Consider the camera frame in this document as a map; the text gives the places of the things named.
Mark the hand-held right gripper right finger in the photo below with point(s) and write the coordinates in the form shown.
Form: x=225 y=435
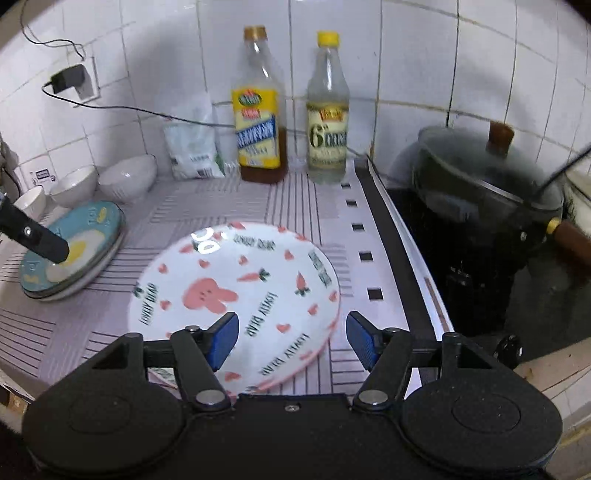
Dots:
x=358 y=336

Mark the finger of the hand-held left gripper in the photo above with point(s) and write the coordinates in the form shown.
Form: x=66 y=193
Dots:
x=44 y=242

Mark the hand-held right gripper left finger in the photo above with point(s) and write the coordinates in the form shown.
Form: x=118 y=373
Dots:
x=224 y=336

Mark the white ribbed bowl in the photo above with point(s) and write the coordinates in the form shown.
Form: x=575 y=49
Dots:
x=127 y=177
x=74 y=184
x=30 y=203

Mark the white rabbit print plate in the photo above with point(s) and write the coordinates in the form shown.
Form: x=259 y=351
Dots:
x=207 y=295

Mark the blue egg print plate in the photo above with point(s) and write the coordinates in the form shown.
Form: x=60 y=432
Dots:
x=92 y=230

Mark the pale plate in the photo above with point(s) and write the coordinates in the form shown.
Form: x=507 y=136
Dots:
x=92 y=279

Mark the black pot with glass lid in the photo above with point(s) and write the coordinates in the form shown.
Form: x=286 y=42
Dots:
x=461 y=295

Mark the striped countertop mat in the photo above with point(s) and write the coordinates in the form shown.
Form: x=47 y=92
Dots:
x=277 y=203

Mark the black stove knob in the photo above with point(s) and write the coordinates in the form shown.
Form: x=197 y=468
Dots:
x=508 y=349

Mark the black charger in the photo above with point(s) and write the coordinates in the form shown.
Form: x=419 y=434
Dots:
x=67 y=78

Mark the white and green packet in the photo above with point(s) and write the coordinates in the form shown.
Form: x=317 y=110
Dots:
x=191 y=147

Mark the glass lid with brown knob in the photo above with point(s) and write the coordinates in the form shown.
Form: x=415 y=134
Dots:
x=466 y=166

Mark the clear liquid bottle yellow cap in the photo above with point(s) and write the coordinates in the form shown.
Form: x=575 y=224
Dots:
x=328 y=134

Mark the brown liquid bottle yellow label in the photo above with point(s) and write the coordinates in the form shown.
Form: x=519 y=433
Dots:
x=258 y=134

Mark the cream pot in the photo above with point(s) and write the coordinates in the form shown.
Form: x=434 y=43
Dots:
x=579 y=194

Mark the white wall socket with ports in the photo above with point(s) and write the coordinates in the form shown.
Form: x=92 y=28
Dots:
x=39 y=173

